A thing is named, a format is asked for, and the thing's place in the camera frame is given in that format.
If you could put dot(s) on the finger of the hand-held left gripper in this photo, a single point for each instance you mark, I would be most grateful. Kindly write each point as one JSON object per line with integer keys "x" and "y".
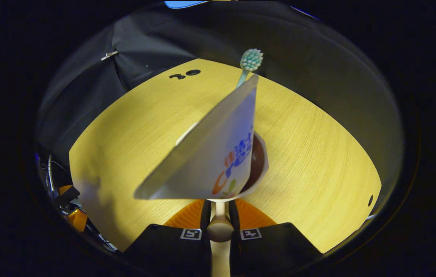
{"x": 67, "y": 194}
{"x": 78, "y": 220}

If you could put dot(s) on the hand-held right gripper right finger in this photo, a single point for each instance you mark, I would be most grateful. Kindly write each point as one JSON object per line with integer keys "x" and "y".
{"x": 234, "y": 215}

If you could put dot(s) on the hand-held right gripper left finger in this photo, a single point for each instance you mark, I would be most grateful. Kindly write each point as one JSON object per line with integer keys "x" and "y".
{"x": 205, "y": 215}

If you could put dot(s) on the white toothpaste tube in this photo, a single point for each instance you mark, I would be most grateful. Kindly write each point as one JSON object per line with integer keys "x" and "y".
{"x": 210, "y": 154}

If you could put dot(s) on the pale green toothbrush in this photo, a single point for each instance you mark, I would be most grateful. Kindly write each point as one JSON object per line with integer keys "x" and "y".
{"x": 251, "y": 59}

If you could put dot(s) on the silver metal clip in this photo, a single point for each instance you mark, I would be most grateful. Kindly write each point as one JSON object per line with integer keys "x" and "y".
{"x": 109, "y": 55}

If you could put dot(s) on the black backdrop cloth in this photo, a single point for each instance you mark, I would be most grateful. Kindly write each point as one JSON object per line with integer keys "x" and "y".
{"x": 298, "y": 57}

